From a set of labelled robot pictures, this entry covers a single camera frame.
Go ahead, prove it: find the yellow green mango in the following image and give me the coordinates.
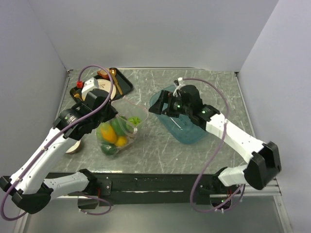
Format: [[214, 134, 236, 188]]
[[100, 123, 118, 144]]

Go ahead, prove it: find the clear zip top bag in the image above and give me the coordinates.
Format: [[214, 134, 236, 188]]
[[96, 98, 149, 158]]

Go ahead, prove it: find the dark green avocado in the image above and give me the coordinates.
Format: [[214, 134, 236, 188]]
[[100, 144, 118, 156]]

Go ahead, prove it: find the yellow lemon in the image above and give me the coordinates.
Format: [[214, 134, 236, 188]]
[[114, 136, 128, 148]]

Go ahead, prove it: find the teal plastic tray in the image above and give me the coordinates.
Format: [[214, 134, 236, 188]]
[[150, 86, 207, 145]]

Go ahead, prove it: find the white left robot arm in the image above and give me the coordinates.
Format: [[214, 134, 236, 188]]
[[0, 88, 117, 214]]

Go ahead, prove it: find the green bell pepper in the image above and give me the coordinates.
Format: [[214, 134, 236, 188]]
[[111, 118, 126, 136]]

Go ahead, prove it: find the cream orange plate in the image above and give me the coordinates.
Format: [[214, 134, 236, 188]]
[[81, 79, 117, 100]]

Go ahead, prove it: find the large green cabbage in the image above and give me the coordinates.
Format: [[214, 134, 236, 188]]
[[96, 126, 104, 144]]

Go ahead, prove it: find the black serving tray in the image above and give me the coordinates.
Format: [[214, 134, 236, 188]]
[[69, 67, 134, 102]]

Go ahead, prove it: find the gold spoon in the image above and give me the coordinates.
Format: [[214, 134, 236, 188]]
[[110, 68, 123, 95]]

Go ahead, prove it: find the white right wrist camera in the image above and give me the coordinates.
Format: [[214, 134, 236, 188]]
[[173, 77, 185, 97]]

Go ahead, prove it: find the orange ceramic cup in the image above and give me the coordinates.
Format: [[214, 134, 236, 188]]
[[97, 68, 110, 80]]

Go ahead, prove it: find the small green cabbage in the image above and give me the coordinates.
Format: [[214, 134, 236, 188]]
[[128, 116, 141, 126]]

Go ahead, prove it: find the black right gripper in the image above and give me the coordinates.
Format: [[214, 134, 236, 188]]
[[148, 90, 191, 118]]

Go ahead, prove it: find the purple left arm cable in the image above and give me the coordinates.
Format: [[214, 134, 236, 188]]
[[0, 65, 115, 221]]

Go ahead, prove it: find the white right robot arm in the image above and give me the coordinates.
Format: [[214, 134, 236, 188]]
[[149, 85, 281, 193]]

